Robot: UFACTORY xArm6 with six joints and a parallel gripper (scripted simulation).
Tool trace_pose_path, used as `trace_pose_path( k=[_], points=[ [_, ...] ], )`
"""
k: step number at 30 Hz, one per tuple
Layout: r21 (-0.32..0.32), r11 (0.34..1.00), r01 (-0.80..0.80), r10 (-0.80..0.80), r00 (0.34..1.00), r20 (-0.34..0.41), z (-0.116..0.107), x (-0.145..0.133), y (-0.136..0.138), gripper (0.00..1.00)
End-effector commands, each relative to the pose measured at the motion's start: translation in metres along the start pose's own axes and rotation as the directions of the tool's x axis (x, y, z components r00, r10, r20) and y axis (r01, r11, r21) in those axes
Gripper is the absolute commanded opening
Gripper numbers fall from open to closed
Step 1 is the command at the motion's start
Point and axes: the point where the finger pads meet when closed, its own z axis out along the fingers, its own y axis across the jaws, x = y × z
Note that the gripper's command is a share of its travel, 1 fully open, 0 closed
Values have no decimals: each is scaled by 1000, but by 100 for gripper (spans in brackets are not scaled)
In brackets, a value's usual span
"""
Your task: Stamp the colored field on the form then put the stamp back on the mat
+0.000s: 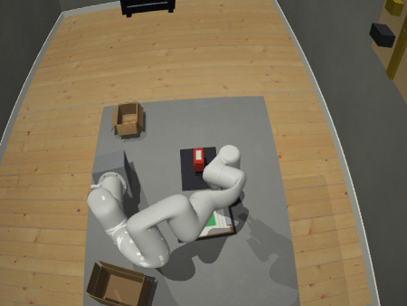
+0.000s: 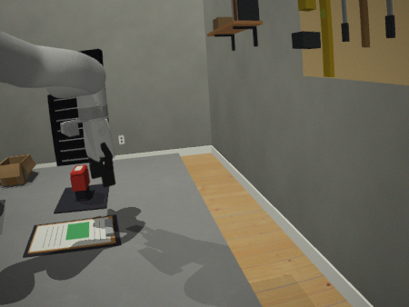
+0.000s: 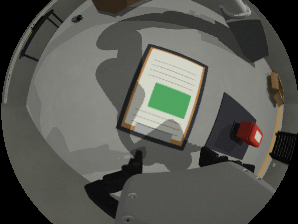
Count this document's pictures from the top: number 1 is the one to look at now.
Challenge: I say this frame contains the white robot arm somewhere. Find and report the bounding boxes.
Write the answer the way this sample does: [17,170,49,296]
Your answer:
[87,145,247,269]

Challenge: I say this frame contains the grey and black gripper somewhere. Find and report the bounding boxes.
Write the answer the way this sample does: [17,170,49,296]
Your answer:
[231,197,241,207]

